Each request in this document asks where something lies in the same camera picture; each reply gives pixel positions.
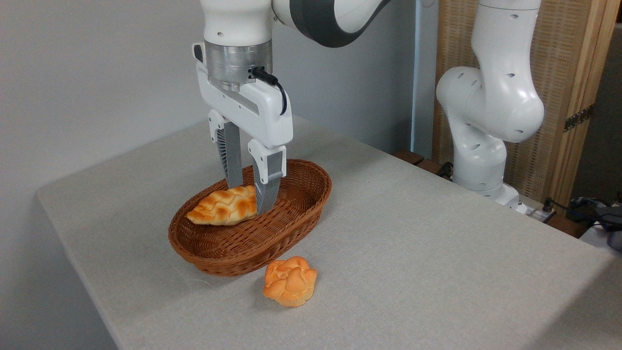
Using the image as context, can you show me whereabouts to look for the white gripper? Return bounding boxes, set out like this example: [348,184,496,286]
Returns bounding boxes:
[192,42,294,215]

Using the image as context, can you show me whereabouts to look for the long braided bread loaf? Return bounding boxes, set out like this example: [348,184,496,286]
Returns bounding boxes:
[187,185,258,226]

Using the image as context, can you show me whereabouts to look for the round knotted bread roll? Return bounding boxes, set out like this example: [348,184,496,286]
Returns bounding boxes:
[263,256,318,308]

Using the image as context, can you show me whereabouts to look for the brown oval wicker basket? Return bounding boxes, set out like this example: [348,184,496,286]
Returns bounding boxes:
[168,158,333,278]

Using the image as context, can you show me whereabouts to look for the brown wooden block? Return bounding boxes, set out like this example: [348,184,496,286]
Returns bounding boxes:
[415,159,444,176]
[393,150,426,166]

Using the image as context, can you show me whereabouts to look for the white vertical pole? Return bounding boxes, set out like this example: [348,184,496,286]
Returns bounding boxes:
[411,0,438,154]

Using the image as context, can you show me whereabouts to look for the wooden rattan folding screen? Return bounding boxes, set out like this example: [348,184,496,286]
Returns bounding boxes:
[432,0,622,207]

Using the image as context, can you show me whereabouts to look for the dark metal screen hinge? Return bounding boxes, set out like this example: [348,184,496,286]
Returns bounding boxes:
[564,105,594,133]

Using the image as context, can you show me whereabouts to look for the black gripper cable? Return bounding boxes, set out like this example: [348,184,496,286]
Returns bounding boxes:
[251,67,288,116]

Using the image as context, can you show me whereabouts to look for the dark cable bundle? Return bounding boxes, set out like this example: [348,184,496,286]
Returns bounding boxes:
[543,193,622,252]

